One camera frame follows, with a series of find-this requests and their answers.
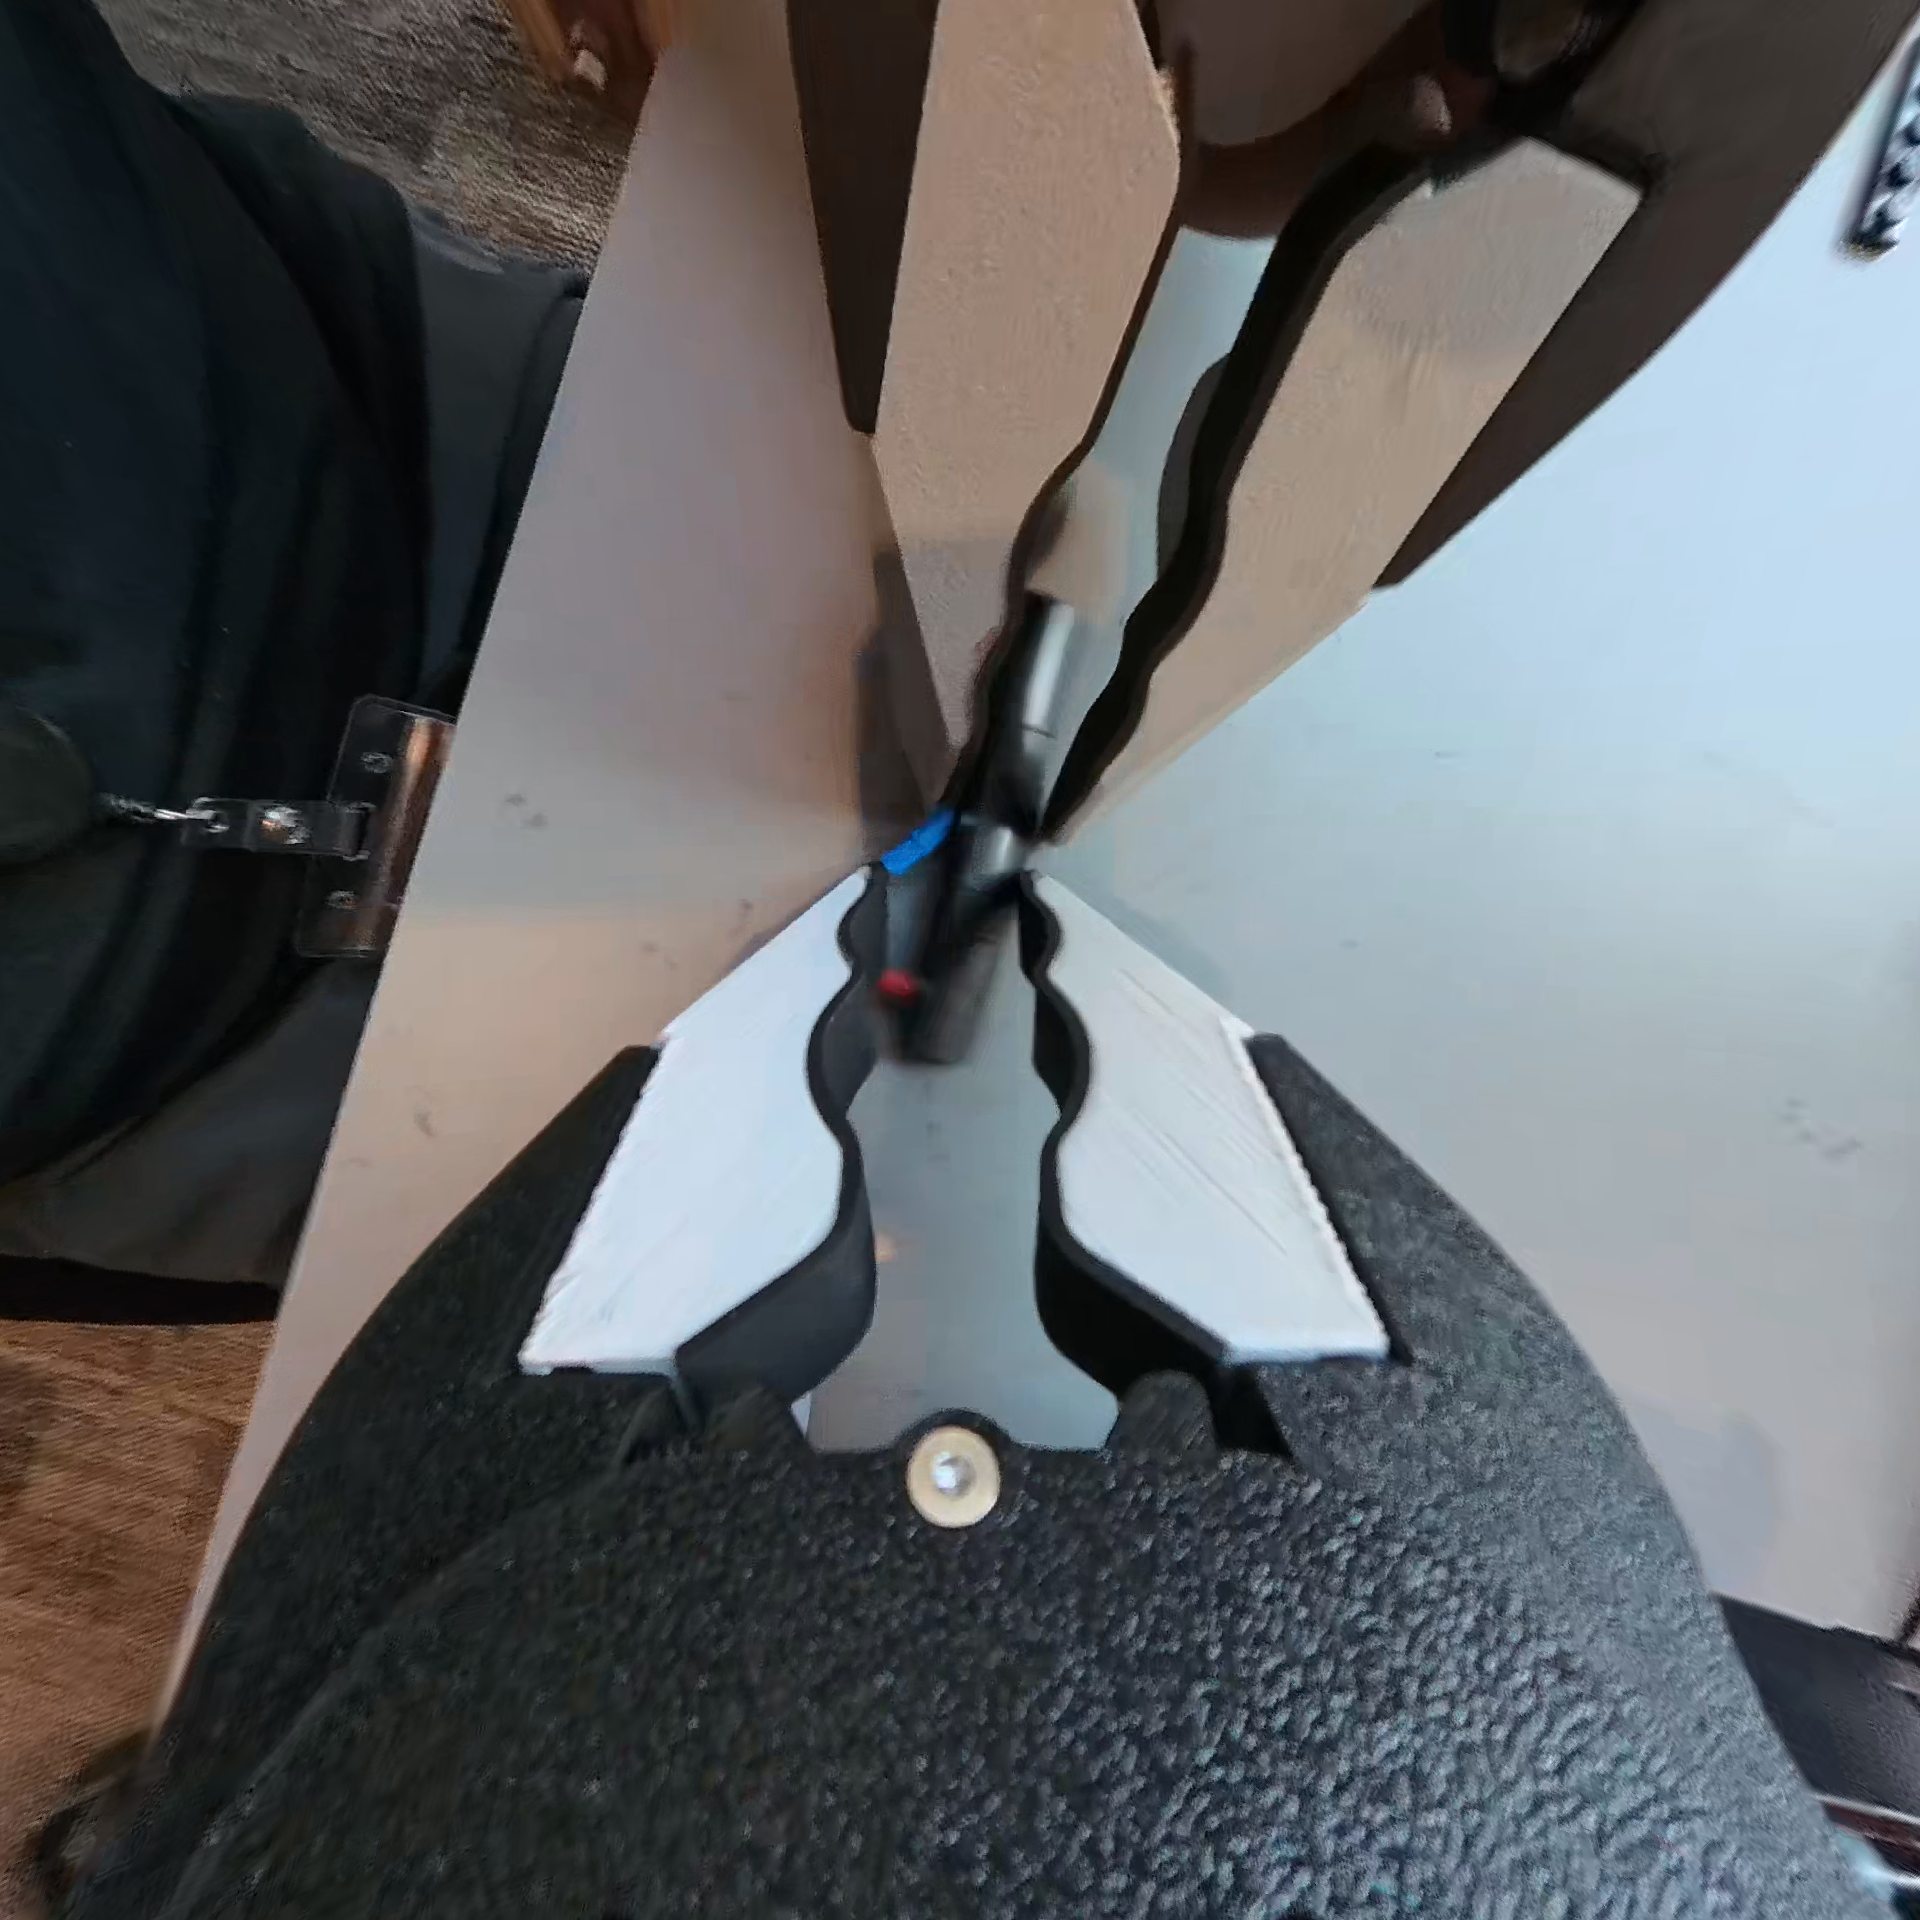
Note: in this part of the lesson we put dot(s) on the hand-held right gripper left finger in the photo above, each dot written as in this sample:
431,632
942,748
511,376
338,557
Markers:
704,1200

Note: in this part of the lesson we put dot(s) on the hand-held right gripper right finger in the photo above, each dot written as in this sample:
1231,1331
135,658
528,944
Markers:
1214,1200

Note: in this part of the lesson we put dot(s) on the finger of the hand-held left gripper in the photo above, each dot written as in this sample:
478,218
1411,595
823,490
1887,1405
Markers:
1021,224
1382,376

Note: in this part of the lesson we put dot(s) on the pile of small toy bricks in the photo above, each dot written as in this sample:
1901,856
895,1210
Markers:
1887,180

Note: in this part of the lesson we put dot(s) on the blue toy pin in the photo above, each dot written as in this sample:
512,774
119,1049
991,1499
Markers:
915,849

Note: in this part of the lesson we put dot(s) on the long black toy connector assembly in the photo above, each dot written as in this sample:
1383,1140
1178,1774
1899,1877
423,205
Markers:
1036,675

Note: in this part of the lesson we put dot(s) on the person's left hand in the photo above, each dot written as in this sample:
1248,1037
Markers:
1261,187

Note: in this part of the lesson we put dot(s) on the silver metal clasp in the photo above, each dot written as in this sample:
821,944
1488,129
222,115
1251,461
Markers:
347,840

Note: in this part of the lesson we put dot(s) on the round grey knob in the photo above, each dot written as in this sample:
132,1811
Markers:
38,786

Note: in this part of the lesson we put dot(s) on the person's lap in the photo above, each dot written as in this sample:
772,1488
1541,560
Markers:
181,600

